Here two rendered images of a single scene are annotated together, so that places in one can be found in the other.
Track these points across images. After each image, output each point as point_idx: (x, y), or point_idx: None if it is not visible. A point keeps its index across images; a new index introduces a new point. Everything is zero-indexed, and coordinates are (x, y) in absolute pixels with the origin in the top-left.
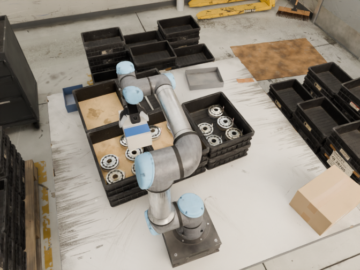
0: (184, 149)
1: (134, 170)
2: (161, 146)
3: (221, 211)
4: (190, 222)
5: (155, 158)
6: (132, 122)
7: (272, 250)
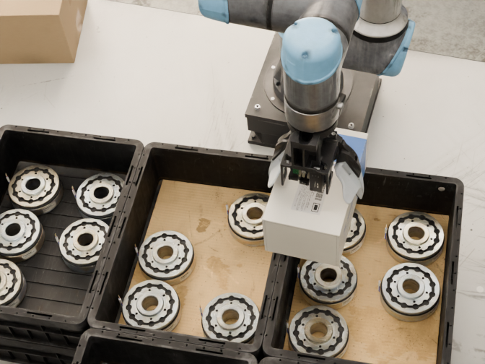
0: None
1: (356, 226)
2: (237, 273)
3: (211, 117)
4: None
5: None
6: (345, 94)
7: (187, 20)
